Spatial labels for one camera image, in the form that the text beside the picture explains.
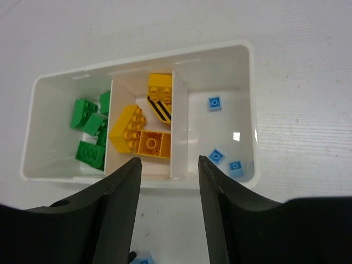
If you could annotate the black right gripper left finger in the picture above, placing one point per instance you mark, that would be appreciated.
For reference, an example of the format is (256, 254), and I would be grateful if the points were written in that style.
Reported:
(94, 225)

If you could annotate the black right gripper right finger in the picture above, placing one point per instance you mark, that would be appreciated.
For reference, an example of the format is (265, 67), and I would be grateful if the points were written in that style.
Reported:
(244, 227)

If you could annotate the light blue lego plate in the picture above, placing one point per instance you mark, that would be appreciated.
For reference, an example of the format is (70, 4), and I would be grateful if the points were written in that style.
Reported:
(140, 257)

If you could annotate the light blue small lego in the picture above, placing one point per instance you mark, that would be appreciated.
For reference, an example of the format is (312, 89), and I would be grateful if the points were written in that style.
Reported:
(236, 169)
(216, 156)

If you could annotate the green lego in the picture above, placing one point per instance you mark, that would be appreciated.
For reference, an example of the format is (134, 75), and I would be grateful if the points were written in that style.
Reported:
(91, 154)
(104, 103)

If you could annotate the yellow rectangular lego brick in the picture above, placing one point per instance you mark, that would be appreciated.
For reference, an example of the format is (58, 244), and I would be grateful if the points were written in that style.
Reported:
(125, 133)

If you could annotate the yellow small lego brick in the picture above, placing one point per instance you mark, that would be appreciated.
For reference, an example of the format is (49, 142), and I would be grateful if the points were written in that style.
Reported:
(154, 144)

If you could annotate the green square lego brick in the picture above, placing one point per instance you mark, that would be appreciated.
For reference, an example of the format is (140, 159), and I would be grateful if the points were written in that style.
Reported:
(95, 124)

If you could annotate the light blue lego stud up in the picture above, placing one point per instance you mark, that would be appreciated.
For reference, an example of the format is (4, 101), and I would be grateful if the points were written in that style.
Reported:
(214, 104)

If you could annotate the yellow sloped lego brick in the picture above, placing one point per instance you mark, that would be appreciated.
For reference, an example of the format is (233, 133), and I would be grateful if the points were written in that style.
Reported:
(159, 96)

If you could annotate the white divided plastic container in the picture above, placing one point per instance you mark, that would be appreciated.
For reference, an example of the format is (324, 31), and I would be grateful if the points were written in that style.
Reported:
(222, 69)

